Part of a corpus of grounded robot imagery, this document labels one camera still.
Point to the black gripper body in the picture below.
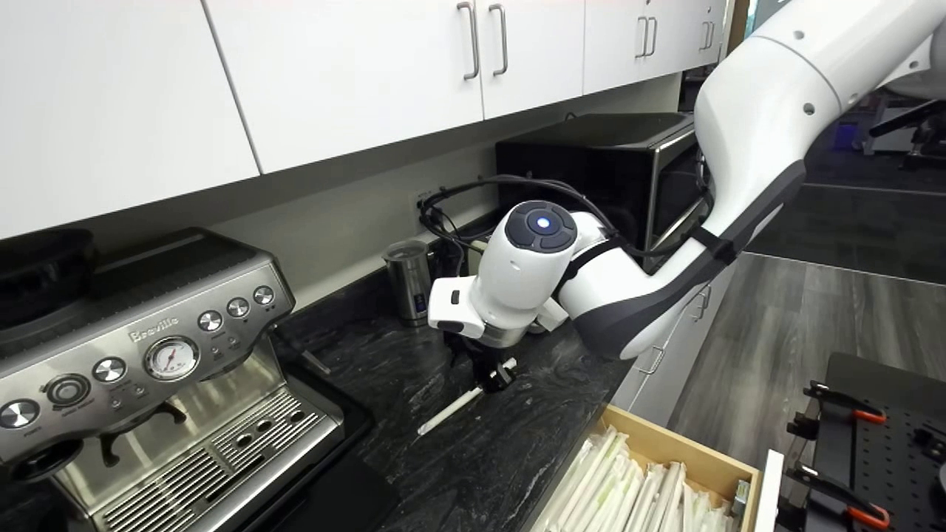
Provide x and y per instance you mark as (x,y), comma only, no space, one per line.
(477,355)

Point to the white paper-wrapped straw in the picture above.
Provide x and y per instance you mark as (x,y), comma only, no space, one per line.
(447,412)
(706,516)
(663,502)
(623,496)
(582,489)

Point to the wooden drawer with white front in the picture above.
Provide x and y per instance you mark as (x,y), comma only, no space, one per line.
(681,448)

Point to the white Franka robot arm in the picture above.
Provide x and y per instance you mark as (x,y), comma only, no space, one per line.
(769,99)

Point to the silver toaster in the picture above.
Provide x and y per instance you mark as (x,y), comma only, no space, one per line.
(410,281)

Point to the white lower cabinet door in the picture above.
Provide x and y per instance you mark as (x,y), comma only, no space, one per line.
(670,371)

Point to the white cabinet door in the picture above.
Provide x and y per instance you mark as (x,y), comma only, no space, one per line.
(611,40)
(670,371)
(537,49)
(345,68)
(107,99)

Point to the black steel microwave oven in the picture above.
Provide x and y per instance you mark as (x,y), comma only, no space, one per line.
(592,167)

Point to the white upper cabinet door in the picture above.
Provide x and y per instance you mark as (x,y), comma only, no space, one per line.
(345,68)
(537,49)
(107,99)
(611,40)

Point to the silver espresso machine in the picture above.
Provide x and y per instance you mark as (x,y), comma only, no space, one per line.
(150,394)

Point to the black perforated cart top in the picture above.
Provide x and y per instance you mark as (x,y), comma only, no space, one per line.
(889,461)

